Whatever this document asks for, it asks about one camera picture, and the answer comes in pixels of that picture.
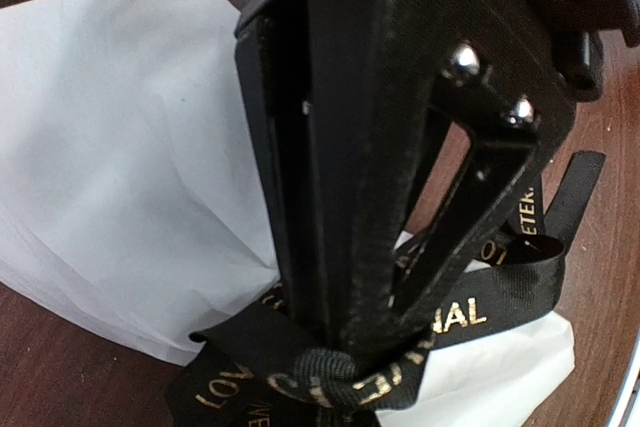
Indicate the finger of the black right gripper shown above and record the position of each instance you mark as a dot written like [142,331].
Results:
[388,77]
[273,62]

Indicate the white wrapping paper sheet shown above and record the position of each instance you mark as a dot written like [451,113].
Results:
[131,198]

